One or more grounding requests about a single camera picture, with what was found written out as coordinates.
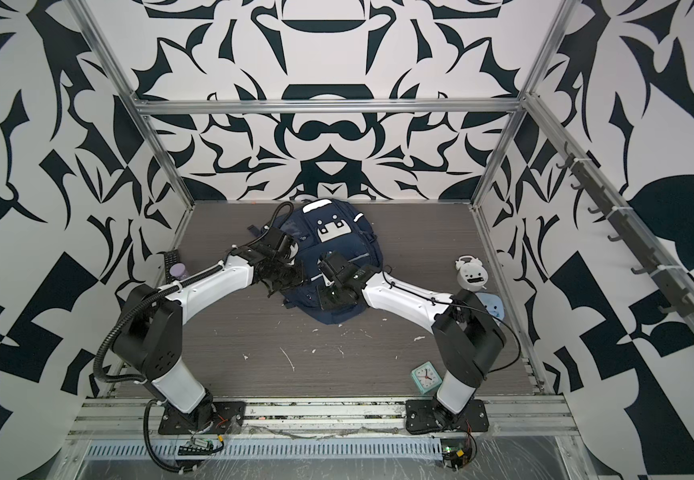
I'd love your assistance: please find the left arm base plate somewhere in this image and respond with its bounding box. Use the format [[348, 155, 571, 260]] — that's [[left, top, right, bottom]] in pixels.
[[158, 401, 247, 435]]

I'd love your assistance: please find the black corrugated cable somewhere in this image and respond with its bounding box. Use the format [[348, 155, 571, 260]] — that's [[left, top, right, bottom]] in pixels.
[[142, 398, 228, 475]]

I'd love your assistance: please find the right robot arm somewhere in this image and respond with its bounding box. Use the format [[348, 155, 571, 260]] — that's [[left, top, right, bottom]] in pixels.
[[318, 252, 507, 415]]

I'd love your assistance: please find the aluminium frame rail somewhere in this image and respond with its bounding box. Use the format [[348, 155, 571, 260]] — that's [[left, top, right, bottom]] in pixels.
[[67, 395, 580, 439]]

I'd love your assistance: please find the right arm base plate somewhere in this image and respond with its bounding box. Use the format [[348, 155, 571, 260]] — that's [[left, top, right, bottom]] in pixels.
[[405, 398, 490, 435]]

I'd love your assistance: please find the small purple bottle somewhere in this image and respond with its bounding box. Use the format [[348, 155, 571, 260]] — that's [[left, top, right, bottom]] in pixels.
[[169, 262, 189, 281]]

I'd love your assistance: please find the green square alarm clock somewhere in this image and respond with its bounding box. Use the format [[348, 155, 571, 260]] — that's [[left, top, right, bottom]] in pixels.
[[411, 361, 443, 394]]

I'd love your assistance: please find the light blue small case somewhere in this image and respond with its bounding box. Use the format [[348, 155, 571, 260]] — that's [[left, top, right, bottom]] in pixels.
[[477, 292, 505, 321]]

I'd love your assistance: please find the navy blue student backpack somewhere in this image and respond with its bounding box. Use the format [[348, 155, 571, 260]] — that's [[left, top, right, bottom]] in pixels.
[[236, 199, 383, 325]]

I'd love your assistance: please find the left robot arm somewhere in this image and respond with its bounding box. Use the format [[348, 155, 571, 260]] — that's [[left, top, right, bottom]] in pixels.
[[93, 227, 304, 431]]

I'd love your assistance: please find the wall hook rail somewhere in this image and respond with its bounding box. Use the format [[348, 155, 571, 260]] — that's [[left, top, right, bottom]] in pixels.
[[560, 152, 694, 318]]

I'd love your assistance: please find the black remote control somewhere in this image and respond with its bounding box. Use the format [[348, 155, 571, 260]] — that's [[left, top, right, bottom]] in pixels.
[[162, 249, 181, 274]]

